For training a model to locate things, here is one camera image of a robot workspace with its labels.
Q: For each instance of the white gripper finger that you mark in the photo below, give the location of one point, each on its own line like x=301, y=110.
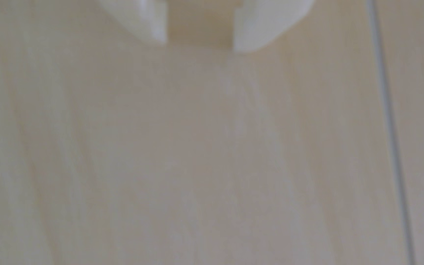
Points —
x=142, y=16
x=263, y=22

